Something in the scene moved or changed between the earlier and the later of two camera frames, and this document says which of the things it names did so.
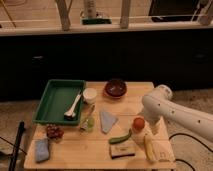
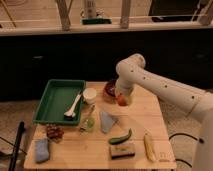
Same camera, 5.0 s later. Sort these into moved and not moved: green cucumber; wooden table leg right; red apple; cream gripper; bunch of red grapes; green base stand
Moved: red apple; cream gripper
Not moved: green base stand; green cucumber; wooden table leg right; bunch of red grapes
